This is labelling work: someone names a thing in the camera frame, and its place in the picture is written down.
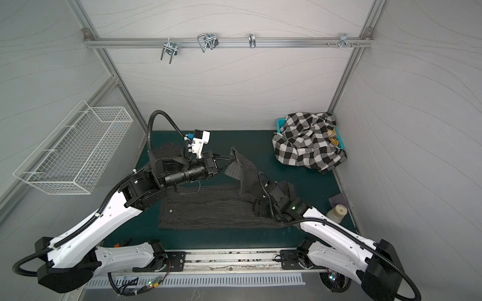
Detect dark grey pinstripe shirt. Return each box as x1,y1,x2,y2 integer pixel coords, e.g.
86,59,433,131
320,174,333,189
158,148,282,230

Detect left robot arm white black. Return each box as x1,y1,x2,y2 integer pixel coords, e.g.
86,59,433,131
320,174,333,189
12,110,235,293

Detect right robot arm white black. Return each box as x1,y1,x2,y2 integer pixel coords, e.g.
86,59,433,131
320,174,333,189
259,174,422,300

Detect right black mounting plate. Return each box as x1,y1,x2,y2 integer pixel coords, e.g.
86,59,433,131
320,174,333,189
274,249,325,270

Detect black mounting plate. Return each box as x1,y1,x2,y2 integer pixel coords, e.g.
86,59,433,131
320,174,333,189
132,252,186,273
274,249,325,270

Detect black white checked shirt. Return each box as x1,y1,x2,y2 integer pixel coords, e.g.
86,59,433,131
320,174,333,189
272,112,347,174

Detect teal plastic basket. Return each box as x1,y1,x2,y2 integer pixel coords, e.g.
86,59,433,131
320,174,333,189
276,118,345,149

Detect yellow patterned cloth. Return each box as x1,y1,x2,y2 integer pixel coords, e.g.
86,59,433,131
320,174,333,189
327,129,343,149

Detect black round fan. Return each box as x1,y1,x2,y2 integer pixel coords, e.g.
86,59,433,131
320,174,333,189
320,272,351,293

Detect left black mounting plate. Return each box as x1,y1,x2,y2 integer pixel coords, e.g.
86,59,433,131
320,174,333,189
132,252,186,273

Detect metal double hook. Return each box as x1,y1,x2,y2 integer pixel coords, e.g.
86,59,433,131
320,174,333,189
197,33,219,53

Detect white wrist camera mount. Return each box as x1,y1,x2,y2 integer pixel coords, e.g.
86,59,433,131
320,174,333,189
185,129,210,159

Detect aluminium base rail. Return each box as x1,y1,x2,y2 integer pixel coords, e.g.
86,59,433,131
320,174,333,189
75,246,385,277

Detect horizontal aluminium rail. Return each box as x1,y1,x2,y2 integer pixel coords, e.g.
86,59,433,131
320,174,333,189
84,36,374,49

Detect small metal ring hook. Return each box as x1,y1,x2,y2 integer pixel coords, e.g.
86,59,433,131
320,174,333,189
248,33,256,49

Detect white wire basket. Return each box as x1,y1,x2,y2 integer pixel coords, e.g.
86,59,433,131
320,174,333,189
13,100,133,195

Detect white slotted cable duct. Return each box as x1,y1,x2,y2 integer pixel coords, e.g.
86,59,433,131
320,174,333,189
85,273,306,289

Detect metal bracket with bolts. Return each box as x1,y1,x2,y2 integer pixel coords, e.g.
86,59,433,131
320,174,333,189
326,33,360,48

